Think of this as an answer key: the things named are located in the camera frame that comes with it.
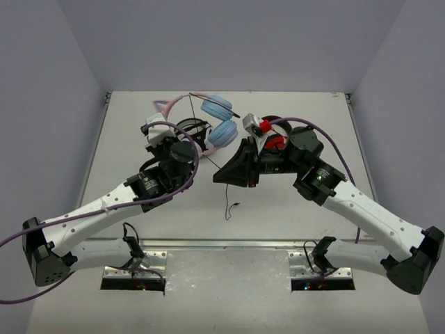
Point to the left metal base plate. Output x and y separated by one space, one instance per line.
152 266

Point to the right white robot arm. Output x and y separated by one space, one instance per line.
405 253

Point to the red black headphones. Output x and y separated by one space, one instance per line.
277 132

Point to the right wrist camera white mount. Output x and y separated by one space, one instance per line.
257 128

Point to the aluminium front table rail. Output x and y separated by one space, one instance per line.
225 243

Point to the metal base plate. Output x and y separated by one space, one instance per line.
300 269
152 266

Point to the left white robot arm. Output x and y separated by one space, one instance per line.
59 246

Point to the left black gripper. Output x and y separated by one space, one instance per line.
160 149

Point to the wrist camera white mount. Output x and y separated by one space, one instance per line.
156 133
257 128

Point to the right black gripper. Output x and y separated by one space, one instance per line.
244 168

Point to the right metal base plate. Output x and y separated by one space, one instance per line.
300 269

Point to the pink blue cat-ear headphones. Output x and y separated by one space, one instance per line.
212 108

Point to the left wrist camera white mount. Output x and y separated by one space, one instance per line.
156 133

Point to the white black headphones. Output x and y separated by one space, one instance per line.
197 129

